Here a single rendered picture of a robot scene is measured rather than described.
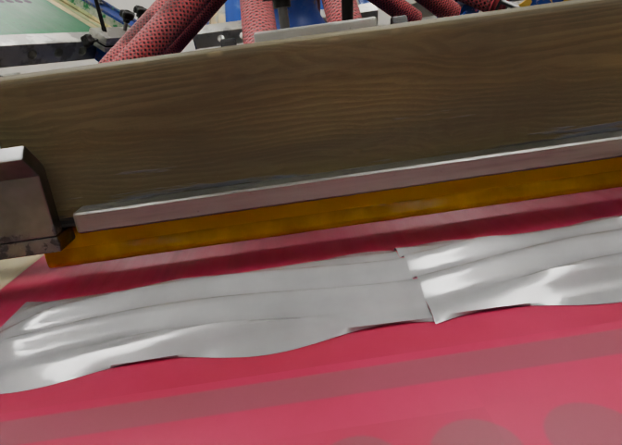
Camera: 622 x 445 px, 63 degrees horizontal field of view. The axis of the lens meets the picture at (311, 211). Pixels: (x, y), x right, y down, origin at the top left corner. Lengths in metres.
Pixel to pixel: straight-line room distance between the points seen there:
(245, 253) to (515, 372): 0.16
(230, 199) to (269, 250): 0.04
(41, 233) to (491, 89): 0.23
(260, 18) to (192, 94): 0.52
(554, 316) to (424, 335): 0.05
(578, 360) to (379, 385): 0.06
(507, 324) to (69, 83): 0.21
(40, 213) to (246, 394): 0.14
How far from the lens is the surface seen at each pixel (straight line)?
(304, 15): 1.06
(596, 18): 0.29
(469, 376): 0.17
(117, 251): 0.29
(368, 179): 0.24
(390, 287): 0.20
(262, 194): 0.24
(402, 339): 0.18
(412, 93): 0.26
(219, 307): 0.21
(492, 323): 0.19
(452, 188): 0.28
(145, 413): 0.17
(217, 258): 0.28
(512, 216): 0.29
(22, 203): 0.27
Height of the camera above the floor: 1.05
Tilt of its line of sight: 18 degrees down
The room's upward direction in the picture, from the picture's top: 8 degrees counter-clockwise
